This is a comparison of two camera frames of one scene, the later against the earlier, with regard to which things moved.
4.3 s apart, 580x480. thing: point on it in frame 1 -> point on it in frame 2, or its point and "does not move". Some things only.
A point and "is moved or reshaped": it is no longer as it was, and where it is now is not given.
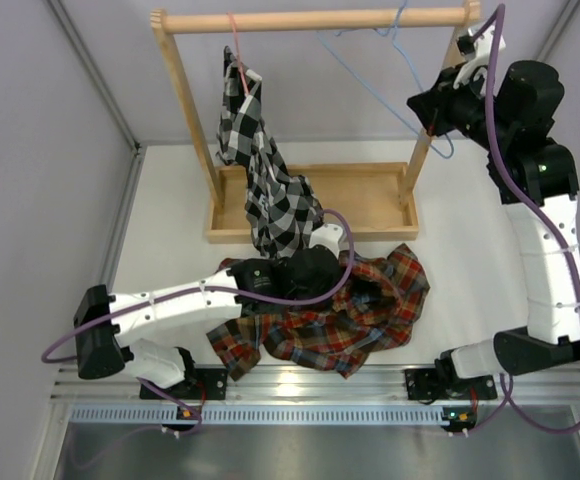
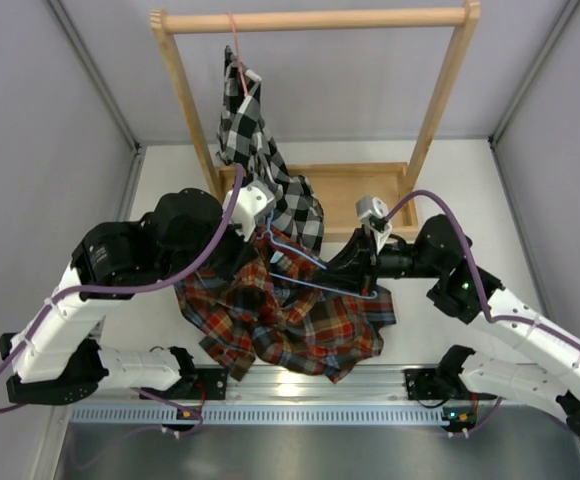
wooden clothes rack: (352, 200) does not move
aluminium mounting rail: (376, 381) does not move
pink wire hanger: (236, 42) does not move
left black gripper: (332, 282) -> (244, 252)
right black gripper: (433, 107) -> (357, 266)
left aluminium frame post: (119, 113) does not move
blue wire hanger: (400, 51) -> (267, 234)
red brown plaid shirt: (383, 285) is moved or reshaped
